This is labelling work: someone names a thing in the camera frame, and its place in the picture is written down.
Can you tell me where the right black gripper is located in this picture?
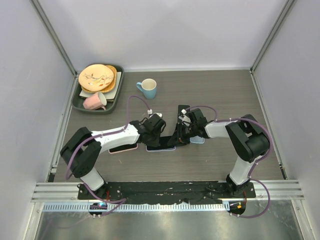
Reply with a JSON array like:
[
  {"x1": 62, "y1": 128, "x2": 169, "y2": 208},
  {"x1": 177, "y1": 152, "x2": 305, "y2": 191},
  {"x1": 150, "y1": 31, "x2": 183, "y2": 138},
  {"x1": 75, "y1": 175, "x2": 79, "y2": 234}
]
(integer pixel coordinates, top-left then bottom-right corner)
[{"x1": 168, "y1": 123, "x2": 198, "y2": 149}]

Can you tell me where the blue phone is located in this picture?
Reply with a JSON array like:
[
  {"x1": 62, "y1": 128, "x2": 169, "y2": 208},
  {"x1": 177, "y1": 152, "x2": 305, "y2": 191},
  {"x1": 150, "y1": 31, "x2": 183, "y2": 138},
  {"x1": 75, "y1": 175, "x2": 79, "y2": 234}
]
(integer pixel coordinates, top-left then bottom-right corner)
[{"x1": 155, "y1": 136, "x2": 173, "y2": 148}]

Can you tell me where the lilac phone case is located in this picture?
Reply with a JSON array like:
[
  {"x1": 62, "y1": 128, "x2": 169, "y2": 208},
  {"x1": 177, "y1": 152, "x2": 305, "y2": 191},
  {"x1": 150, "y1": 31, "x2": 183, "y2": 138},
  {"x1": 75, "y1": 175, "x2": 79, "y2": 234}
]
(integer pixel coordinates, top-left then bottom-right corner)
[{"x1": 146, "y1": 146, "x2": 176, "y2": 152}]

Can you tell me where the pink phone case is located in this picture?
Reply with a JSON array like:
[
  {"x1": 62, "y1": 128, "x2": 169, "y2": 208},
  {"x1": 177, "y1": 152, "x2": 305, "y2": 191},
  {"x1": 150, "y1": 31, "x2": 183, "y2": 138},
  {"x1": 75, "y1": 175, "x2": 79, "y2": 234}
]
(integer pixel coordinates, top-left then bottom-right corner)
[{"x1": 108, "y1": 142, "x2": 139, "y2": 154}]

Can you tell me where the light blue phone case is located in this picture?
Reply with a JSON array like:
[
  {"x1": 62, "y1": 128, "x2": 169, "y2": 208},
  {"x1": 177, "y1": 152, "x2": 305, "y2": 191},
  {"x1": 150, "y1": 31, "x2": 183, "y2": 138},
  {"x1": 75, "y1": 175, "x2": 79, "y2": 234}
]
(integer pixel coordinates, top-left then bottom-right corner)
[{"x1": 189, "y1": 136, "x2": 205, "y2": 144}]

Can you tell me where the dark green phone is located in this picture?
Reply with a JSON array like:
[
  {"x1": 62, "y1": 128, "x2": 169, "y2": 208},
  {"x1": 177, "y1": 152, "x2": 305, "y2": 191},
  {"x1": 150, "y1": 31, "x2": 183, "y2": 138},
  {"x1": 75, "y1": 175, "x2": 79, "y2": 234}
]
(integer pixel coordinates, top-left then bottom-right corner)
[{"x1": 109, "y1": 143, "x2": 138, "y2": 153}]

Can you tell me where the silver phone black screen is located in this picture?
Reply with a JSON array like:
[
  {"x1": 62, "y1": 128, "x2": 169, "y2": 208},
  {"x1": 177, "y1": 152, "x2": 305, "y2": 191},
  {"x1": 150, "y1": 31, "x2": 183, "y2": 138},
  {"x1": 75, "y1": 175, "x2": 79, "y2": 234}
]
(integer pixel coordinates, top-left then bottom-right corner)
[{"x1": 177, "y1": 104, "x2": 190, "y2": 124}]

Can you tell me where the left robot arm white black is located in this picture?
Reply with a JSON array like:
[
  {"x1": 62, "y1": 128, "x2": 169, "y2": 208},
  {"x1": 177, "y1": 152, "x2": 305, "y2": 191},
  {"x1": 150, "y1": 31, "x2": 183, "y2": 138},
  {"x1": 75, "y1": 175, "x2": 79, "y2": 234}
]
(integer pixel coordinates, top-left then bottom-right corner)
[{"x1": 60, "y1": 113, "x2": 166, "y2": 200}]

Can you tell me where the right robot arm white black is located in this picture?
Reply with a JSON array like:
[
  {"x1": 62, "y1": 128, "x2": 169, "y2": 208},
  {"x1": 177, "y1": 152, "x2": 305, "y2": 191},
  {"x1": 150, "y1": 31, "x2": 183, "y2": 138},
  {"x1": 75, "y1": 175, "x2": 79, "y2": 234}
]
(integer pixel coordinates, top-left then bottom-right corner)
[{"x1": 169, "y1": 107, "x2": 272, "y2": 198}]

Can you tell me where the blue ceramic mug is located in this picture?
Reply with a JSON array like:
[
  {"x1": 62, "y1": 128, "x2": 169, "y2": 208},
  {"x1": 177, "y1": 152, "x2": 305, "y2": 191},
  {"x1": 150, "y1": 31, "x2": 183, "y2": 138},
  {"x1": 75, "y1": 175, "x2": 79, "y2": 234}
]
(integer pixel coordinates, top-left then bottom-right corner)
[{"x1": 136, "y1": 78, "x2": 157, "y2": 100}]

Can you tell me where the white square plate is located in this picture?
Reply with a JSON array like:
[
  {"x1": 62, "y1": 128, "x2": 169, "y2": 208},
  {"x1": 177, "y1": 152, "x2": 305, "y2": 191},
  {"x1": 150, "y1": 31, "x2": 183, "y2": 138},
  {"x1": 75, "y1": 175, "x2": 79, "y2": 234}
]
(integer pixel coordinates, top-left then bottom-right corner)
[{"x1": 79, "y1": 71, "x2": 123, "y2": 101}]

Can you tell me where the orange rimmed plate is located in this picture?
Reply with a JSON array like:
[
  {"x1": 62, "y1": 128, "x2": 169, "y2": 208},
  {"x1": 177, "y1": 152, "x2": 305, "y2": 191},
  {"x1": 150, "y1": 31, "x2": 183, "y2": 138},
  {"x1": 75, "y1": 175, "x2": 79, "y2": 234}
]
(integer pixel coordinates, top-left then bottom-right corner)
[{"x1": 81, "y1": 65, "x2": 118, "y2": 94}]

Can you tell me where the pink cup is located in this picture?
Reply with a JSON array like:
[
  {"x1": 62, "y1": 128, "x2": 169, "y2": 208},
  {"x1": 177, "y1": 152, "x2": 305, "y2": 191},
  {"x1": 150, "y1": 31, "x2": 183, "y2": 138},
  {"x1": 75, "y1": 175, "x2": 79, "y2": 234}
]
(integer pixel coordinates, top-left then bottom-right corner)
[{"x1": 83, "y1": 92, "x2": 107, "y2": 110}]

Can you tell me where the floral cream plate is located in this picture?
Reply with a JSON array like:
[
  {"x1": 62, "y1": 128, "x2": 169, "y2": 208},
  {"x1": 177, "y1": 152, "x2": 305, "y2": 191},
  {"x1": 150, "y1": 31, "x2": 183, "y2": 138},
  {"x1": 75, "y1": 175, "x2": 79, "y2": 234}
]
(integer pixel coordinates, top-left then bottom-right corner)
[{"x1": 78, "y1": 64, "x2": 115, "y2": 92}]

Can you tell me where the dark green tray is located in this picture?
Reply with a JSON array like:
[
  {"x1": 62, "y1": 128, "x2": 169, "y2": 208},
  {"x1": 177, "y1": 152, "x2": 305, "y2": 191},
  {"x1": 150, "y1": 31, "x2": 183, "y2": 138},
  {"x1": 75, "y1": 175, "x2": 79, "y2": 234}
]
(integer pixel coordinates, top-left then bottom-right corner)
[{"x1": 71, "y1": 65, "x2": 125, "y2": 115}]

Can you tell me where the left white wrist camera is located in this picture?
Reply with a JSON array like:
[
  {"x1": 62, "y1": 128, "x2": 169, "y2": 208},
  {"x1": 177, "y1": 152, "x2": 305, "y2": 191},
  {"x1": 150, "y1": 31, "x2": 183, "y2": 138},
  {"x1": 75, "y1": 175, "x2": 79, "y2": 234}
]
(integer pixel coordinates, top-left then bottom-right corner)
[{"x1": 147, "y1": 109, "x2": 163, "y2": 119}]

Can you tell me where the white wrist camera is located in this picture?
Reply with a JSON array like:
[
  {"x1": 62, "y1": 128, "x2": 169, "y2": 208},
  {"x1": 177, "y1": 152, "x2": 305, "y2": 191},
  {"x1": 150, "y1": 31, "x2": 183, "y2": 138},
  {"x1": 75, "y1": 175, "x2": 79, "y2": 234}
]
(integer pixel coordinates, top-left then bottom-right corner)
[
  {"x1": 179, "y1": 109, "x2": 191, "y2": 127},
  {"x1": 147, "y1": 109, "x2": 163, "y2": 119}
]

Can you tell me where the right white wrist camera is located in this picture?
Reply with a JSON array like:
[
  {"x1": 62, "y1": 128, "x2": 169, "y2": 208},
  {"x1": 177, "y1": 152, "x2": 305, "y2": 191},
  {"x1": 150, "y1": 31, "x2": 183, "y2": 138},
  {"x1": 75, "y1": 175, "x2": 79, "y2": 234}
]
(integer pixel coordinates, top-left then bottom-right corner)
[{"x1": 179, "y1": 109, "x2": 191, "y2": 127}]

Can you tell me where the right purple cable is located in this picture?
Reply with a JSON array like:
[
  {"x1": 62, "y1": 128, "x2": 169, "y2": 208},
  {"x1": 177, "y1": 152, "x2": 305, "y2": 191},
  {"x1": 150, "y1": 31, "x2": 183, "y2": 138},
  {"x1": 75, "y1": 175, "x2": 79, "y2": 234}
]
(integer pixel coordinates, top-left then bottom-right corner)
[{"x1": 186, "y1": 104, "x2": 273, "y2": 219}]

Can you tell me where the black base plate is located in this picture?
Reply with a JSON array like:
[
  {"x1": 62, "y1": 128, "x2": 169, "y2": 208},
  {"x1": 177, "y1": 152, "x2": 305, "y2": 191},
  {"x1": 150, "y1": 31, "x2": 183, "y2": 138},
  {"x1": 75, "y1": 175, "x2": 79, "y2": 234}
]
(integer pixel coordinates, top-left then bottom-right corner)
[{"x1": 77, "y1": 181, "x2": 256, "y2": 205}]

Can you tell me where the white slotted cable duct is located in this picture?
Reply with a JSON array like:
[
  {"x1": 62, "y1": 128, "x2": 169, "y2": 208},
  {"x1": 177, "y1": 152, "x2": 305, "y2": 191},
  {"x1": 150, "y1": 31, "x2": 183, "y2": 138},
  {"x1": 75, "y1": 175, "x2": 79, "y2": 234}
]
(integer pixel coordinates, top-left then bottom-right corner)
[{"x1": 42, "y1": 201, "x2": 230, "y2": 213}]

